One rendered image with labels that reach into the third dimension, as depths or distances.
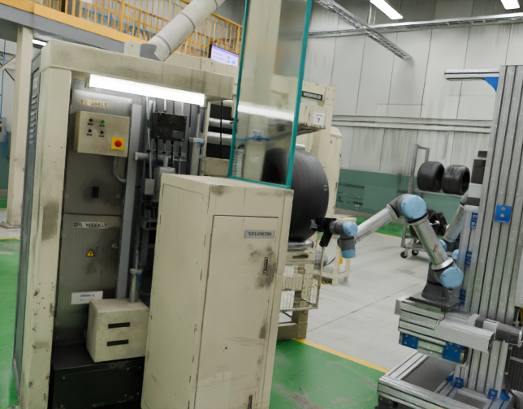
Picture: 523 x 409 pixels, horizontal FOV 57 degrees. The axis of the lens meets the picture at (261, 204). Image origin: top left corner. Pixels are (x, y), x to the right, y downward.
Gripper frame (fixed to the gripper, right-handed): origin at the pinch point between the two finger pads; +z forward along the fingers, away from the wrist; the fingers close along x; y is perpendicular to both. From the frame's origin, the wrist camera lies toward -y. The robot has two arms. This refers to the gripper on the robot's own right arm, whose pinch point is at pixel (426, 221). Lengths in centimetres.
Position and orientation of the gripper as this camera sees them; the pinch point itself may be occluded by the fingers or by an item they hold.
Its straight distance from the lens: 371.9
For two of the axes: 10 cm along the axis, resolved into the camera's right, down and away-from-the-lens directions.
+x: 8.9, -0.8, 4.6
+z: -4.6, -1.3, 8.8
